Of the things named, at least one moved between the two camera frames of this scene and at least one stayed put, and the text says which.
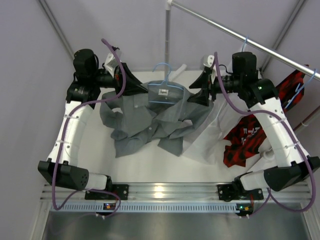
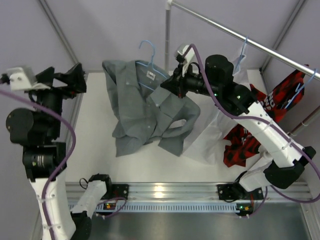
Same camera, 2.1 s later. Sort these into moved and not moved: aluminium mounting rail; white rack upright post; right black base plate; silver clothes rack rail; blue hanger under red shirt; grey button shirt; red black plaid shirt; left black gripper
Moved: left black gripper; grey button shirt
Not moved: blue hanger under red shirt; aluminium mounting rail; red black plaid shirt; right black base plate; silver clothes rack rail; white rack upright post
